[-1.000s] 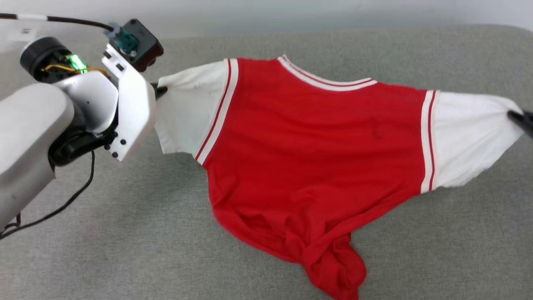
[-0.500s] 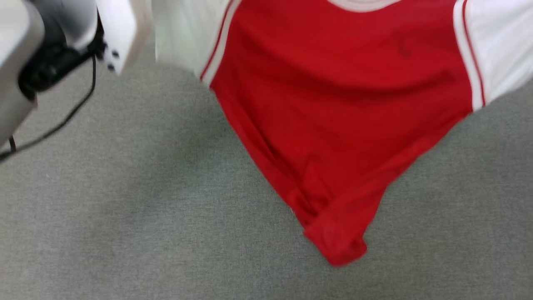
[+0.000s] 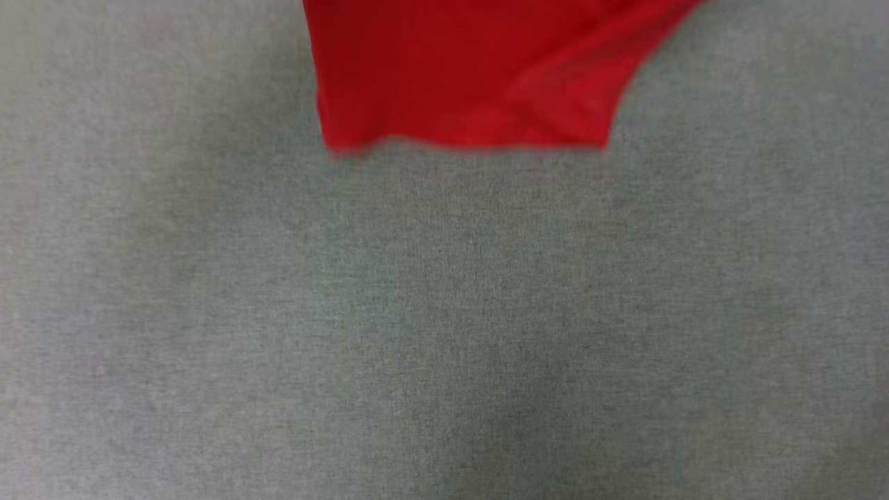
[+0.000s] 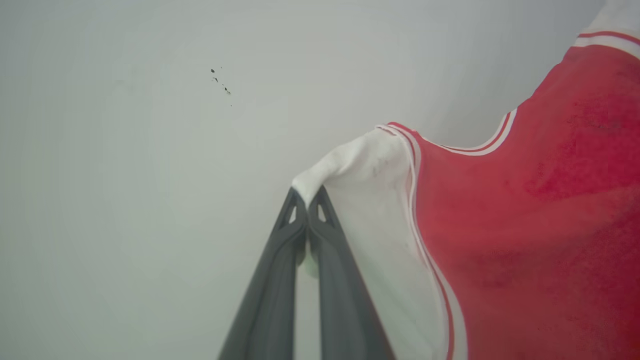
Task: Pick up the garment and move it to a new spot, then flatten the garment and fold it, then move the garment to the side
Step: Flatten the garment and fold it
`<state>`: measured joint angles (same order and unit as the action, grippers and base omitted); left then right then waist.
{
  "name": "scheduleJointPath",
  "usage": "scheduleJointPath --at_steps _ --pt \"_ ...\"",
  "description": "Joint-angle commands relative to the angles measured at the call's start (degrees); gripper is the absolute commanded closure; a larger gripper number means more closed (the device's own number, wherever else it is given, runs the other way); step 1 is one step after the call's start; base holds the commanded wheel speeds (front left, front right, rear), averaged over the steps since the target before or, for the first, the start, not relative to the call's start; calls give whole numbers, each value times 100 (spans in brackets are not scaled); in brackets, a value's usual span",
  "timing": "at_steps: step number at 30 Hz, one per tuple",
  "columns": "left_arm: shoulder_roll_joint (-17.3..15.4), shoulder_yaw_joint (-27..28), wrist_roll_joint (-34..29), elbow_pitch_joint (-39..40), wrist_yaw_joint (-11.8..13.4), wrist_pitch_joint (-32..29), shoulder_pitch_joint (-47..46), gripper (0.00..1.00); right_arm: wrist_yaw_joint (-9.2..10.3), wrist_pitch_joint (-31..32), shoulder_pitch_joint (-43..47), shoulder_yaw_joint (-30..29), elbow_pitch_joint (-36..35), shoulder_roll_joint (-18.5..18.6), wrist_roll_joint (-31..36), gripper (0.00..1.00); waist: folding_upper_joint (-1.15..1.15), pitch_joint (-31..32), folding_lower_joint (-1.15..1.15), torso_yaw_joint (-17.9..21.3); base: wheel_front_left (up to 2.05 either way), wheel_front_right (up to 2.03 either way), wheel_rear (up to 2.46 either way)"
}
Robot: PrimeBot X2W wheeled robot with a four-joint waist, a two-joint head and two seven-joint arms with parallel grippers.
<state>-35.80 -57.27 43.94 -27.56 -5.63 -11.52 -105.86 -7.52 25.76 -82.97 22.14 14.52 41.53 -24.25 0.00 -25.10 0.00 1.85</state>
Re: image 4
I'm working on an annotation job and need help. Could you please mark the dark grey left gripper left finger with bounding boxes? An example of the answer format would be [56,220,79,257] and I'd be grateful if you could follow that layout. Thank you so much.
[218,187,307,360]

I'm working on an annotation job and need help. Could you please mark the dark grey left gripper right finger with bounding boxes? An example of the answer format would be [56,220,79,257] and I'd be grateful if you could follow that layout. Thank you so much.
[308,185,396,360]

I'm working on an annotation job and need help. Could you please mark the red and white jersey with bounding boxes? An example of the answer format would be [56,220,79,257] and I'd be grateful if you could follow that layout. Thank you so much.
[291,0,640,360]

